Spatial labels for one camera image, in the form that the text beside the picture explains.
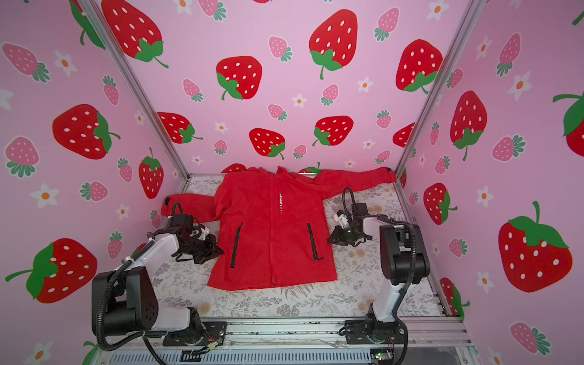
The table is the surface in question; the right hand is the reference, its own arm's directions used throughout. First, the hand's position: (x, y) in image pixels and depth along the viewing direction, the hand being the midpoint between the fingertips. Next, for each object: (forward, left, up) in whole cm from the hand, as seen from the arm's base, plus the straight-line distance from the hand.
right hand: (327, 241), depth 95 cm
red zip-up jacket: (+7, +24, +1) cm, 25 cm away
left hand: (-10, +41, +4) cm, 42 cm away
